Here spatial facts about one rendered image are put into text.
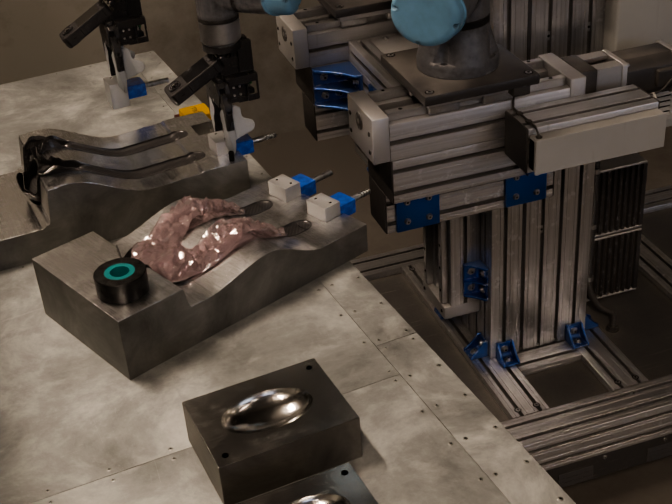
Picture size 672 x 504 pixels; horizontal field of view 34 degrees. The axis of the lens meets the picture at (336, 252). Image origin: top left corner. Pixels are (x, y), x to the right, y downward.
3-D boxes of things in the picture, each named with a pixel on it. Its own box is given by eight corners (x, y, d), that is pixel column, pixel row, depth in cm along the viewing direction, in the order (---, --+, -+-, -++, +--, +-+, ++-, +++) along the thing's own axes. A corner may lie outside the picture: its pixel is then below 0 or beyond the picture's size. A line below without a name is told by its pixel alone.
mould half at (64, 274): (275, 202, 213) (269, 151, 207) (368, 250, 196) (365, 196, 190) (45, 313, 186) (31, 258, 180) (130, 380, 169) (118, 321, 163)
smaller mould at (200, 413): (317, 395, 163) (314, 357, 159) (362, 456, 151) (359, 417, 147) (188, 440, 156) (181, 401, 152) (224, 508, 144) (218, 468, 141)
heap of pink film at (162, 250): (234, 204, 201) (229, 166, 197) (297, 238, 189) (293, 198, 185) (113, 262, 187) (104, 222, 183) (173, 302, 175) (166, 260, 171)
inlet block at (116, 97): (166, 87, 237) (163, 64, 235) (173, 95, 234) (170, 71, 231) (107, 101, 233) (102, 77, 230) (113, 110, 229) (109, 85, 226)
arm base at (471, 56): (478, 42, 212) (478, -8, 206) (513, 70, 199) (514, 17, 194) (404, 57, 208) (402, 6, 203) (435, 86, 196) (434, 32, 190)
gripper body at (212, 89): (261, 102, 208) (254, 41, 202) (218, 113, 205) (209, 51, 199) (246, 88, 214) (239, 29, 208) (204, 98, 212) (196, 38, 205)
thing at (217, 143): (272, 142, 221) (270, 117, 218) (282, 152, 217) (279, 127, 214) (210, 158, 217) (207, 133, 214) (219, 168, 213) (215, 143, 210)
